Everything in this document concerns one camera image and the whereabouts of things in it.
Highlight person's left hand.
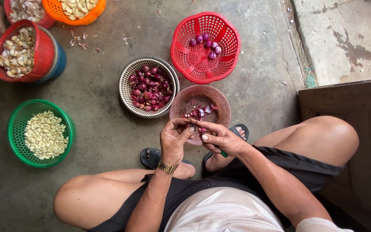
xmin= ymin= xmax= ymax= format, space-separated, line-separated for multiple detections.
xmin=160 ymin=118 xmax=196 ymax=165

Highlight person's right hand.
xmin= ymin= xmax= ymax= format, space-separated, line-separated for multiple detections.
xmin=194 ymin=120 xmax=251 ymax=158

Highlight green handled knife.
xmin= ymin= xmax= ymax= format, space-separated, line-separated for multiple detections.
xmin=189 ymin=121 xmax=229 ymax=159

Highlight person's right dark sandal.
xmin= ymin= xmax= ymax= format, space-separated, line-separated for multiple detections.
xmin=202 ymin=123 xmax=250 ymax=171

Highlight person's dark sandal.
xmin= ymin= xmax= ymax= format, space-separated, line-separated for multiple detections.
xmin=140 ymin=148 xmax=195 ymax=171
xmin=202 ymin=123 xmax=250 ymax=171

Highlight gold wristwatch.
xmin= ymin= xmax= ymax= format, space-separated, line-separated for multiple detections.
xmin=157 ymin=159 xmax=180 ymax=174

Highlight person's left dark sandal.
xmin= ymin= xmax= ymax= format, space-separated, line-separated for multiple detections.
xmin=140 ymin=148 xmax=195 ymax=171

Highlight heap of shallot peels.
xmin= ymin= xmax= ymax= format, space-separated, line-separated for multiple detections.
xmin=181 ymin=104 xmax=219 ymax=133

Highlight black shorts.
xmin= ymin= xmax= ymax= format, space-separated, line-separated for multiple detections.
xmin=85 ymin=145 xmax=346 ymax=232

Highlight pink translucent plastic bowl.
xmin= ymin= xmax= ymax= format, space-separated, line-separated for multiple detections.
xmin=169 ymin=84 xmax=232 ymax=146

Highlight heap of unpeeled shallots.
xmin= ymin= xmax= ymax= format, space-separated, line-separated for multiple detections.
xmin=128 ymin=64 xmax=174 ymax=112

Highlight white shirt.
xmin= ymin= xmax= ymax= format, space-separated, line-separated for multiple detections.
xmin=163 ymin=187 xmax=355 ymax=232

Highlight beige round basket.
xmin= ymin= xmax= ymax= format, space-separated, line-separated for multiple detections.
xmin=119 ymin=56 xmax=180 ymax=119

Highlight red flower shaped basket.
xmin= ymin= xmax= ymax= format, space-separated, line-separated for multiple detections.
xmin=170 ymin=12 xmax=242 ymax=84

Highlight person's left leg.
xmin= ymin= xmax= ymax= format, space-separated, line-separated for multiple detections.
xmin=52 ymin=149 xmax=196 ymax=230

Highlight person's leg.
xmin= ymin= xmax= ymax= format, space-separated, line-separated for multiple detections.
xmin=204 ymin=116 xmax=360 ymax=173
xmin=52 ymin=149 xmax=196 ymax=230

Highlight person's right leg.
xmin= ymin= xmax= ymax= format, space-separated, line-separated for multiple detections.
xmin=204 ymin=116 xmax=360 ymax=173

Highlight pile of peeled shallots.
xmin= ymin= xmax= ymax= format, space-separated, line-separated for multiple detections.
xmin=189 ymin=32 xmax=222 ymax=60

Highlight heap of peeled garlic cloves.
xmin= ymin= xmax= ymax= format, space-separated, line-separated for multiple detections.
xmin=24 ymin=110 xmax=69 ymax=160

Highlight brown wooden door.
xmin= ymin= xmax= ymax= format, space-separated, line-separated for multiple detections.
xmin=298 ymin=77 xmax=371 ymax=232

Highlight blue bucket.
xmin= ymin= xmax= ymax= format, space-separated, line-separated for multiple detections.
xmin=33 ymin=26 xmax=67 ymax=84

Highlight scattered garlic skin scraps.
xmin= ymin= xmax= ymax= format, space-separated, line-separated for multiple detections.
xmin=68 ymin=30 xmax=102 ymax=54

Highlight red round basket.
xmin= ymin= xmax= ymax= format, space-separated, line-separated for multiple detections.
xmin=0 ymin=19 xmax=56 ymax=83

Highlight green round basket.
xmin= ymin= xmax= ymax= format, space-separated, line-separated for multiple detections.
xmin=7 ymin=99 xmax=77 ymax=169

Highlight heap of large garlic cloves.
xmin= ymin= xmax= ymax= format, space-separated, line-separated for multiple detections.
xmin=58 ymin=0 xmax=100 ymax=21

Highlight red plastic bowl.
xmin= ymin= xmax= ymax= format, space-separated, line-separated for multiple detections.
xmin=4 ymin=0 xmax=57 ymax=30

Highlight orange basket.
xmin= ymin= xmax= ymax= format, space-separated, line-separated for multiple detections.
xmin=41 ymin=0 xmax=107 ymax=26

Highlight heap of unpeeled garlic cloves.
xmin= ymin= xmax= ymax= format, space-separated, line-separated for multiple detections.
xmin=0 ymin=27 xmax=36 ymax=79

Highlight heap of garlic skins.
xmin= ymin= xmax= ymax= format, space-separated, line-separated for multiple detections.
xmin=9 ymin=0 xmax=46 ymax=24

